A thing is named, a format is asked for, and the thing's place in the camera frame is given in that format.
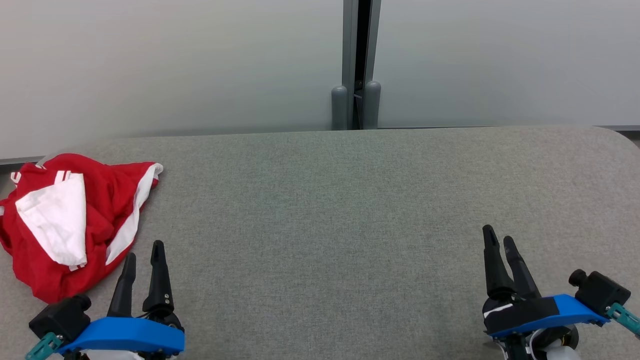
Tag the grey rounded post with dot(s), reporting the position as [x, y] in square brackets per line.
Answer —
[372, 105]
[339, 107]

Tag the grey metal door frame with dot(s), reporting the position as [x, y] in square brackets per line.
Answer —
[350, 45]

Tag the red shorts with white stripe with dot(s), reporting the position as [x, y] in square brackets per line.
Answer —
[142, 195]

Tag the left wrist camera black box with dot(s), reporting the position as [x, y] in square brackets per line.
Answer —
[60, 317]

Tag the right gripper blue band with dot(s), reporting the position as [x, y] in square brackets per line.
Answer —
[530, 315]

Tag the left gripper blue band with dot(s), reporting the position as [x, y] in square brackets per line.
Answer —
[125, 337]

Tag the red shirt with white sleeves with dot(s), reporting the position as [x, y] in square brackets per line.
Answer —
[55, 220]

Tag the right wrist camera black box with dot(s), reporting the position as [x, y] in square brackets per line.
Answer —
[600, 291]

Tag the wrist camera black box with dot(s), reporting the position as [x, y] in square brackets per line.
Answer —
[60, 317]
[600, 291]

